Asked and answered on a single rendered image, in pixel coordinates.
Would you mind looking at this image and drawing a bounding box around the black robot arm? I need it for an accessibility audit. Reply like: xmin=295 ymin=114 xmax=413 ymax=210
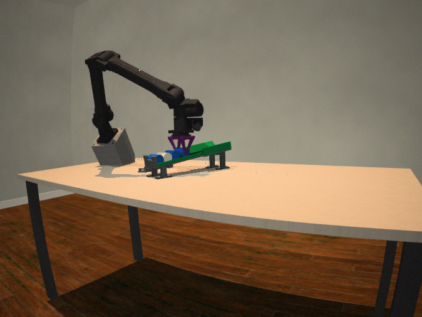
xmin=85 ymin=50 xmax=203 ymax=143

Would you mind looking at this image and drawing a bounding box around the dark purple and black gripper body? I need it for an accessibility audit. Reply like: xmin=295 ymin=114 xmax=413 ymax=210
xmin=168 ymin=117 xmax=194 ymax=137

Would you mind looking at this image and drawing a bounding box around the dark blue plastic bar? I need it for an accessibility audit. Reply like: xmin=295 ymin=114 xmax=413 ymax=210
xmin=148 ymin=154 xmax=164 ymax=164
xmin=174 ymin=147 xmax=190 ymax=157
xmin=165 ymin=150 xmax=180 ymax=160

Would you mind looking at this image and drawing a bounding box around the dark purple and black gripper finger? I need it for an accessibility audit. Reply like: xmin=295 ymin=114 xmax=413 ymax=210
xmin=179 ymin=136 xmax=195 ymax=154
xmin=168 ymin=137 xmax=181 ymax=149

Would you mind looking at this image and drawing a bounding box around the beige plastic bar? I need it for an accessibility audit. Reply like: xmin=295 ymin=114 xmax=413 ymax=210
xmin=157 ymin=152 xmax=172 ymax=162

